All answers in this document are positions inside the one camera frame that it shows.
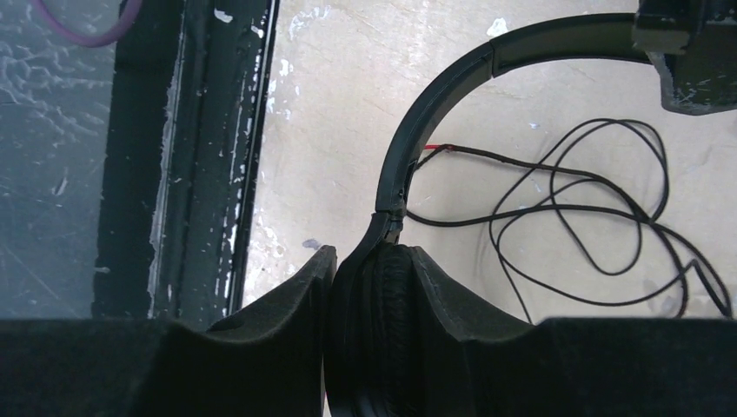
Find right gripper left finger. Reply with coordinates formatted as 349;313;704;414
1;246;336;416

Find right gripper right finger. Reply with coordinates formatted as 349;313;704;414
412;247;736;416

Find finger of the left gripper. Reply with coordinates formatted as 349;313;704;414
632;0;736;116

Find black headphones with cable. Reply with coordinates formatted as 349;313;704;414
323;12;735;417

